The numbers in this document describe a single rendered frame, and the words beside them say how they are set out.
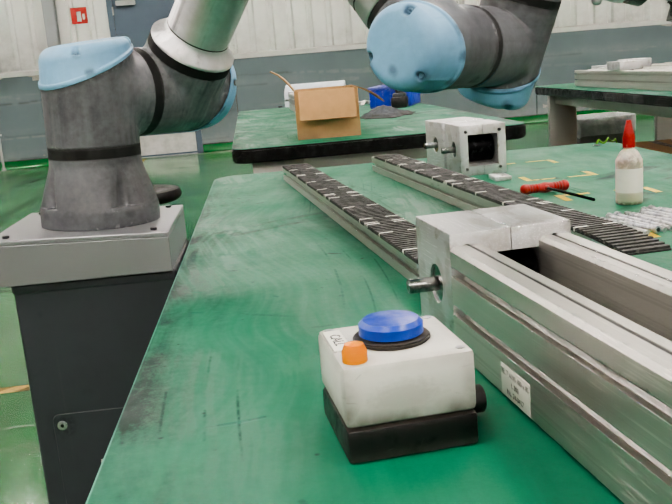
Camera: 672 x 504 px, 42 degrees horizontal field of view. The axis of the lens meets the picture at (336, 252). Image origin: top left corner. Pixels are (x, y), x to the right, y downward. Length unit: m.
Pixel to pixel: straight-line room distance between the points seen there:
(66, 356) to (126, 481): 0.60
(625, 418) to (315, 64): 11.18
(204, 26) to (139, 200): 0.24
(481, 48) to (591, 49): 11.59
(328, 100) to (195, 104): 1.56
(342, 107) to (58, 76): 1.70
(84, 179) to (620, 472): 0.80
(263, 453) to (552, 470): 0.17
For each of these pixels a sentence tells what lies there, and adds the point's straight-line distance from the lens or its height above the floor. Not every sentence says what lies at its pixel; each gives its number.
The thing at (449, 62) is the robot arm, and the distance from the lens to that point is 0.75.
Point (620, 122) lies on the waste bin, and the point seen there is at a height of 0.51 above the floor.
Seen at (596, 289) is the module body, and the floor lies 0.84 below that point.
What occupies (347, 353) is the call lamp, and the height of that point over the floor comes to 0.85.
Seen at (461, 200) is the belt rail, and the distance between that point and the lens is 1.33.
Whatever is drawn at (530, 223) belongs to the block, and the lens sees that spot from 0.69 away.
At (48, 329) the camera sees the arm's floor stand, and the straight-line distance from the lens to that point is 1.12.
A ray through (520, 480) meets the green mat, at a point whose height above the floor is 0.78.
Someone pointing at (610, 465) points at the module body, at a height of 0.80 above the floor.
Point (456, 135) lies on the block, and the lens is 1.66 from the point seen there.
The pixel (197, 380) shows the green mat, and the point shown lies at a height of 0.78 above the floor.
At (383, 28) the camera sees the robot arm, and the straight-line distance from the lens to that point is 0.75.
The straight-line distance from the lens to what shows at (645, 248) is 0.89.
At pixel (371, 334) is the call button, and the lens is 0.52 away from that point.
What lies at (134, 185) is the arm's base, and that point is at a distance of 1.12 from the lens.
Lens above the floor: 1.01
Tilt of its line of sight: 12 degrees down
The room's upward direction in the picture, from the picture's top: 5 degrees counter-clockwise
